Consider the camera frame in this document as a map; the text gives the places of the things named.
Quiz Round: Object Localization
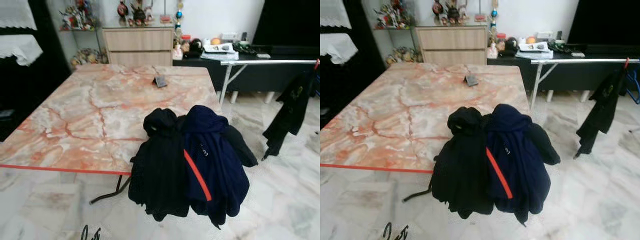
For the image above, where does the black tall cabinet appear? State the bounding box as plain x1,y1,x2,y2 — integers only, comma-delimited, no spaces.
0,0,71,141
320,0,386,128

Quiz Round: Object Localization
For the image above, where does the black hooded jacket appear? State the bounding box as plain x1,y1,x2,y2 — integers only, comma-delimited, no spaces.
431,106,495,221
128,107,191,222

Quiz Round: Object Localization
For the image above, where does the black TV console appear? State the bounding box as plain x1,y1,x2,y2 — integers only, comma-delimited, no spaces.
172,47,321,93
487,46,640,92

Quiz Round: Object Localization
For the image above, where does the pink marble table red edge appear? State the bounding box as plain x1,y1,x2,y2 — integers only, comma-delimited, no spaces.
320,62,531,174
0,63,223,176

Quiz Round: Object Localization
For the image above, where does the black soundbar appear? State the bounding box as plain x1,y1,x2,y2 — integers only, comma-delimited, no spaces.
585,45,640,55
257,46,321,56

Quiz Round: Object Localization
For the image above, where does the silver metal clothes rack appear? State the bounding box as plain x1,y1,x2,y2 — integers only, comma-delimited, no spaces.
530,58,630,108
218,59,321,106

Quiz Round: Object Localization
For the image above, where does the black flat television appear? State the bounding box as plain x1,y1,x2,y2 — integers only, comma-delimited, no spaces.
567,0,640,47
252,0,321,48

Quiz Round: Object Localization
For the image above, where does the black teapot ornament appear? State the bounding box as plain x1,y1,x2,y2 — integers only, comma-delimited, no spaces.
444,2,463,25
129,4,148,27

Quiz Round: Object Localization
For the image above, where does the blue plastic hanger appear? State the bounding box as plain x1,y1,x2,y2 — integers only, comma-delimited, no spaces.
625,69,640,105

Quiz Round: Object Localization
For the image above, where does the navy jacket red stripe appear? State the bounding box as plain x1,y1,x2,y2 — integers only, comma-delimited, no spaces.
484,103,552,228
180,104,251,230

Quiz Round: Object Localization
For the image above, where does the stack of white papers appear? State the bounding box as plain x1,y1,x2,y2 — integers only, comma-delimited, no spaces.
201,42,240,61
515,41,555,60

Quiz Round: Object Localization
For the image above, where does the blue gold trophy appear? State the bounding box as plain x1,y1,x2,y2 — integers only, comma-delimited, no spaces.
489,0,500,35
174,0,185,36

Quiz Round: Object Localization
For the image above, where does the plain black garment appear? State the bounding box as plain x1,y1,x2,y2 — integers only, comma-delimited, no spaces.
525,123,562,166
220,125,259,168

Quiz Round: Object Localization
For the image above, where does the glass shelf with figurines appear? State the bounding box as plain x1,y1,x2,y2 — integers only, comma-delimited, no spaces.
372,0,422,68
57,0,108,71

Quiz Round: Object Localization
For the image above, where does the white lace cloth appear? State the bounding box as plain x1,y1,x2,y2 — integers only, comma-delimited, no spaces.
320,0,352,29
0,0,38,31
320,32,357,65
0,34,44,67

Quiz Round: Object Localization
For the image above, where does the light wood cabinet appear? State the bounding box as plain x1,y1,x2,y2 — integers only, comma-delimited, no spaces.
415,25,489,65
101,26,176,67

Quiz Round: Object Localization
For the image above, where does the black t-shirt green logo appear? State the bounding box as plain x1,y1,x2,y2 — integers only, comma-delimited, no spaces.
574,67,628,158
262,70,318,161

